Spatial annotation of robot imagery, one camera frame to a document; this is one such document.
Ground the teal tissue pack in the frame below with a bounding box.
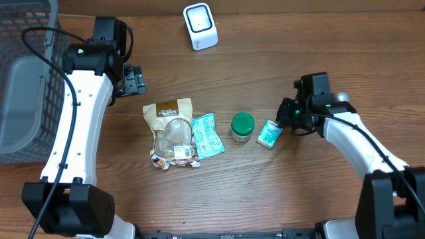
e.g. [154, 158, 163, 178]
[256, 119, 282, 149]

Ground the green tissue canister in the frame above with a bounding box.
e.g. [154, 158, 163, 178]
[230, 112, 255, 142]

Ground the yellow dish soap bottle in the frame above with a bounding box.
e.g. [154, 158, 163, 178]
[336, 92, 349, 102]

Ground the brown snack pouch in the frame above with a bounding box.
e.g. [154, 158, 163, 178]
[143, 98, 200, 170]

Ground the teal snack packet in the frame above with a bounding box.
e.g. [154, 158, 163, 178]
[192, 113, 225, 160]

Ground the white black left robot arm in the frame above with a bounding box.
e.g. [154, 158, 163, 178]
[22, 43, 143, 238]

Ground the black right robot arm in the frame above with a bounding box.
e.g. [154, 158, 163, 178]
[276, 98, 424, 238]

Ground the white barcode scanner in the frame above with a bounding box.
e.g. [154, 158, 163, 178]
[183, 3, 218, 51]

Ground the grey plastic mesh basket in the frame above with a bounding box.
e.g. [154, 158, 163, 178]
[1, 0, 69, 163]

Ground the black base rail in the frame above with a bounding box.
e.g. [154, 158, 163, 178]
[136, 228, 321, 239]

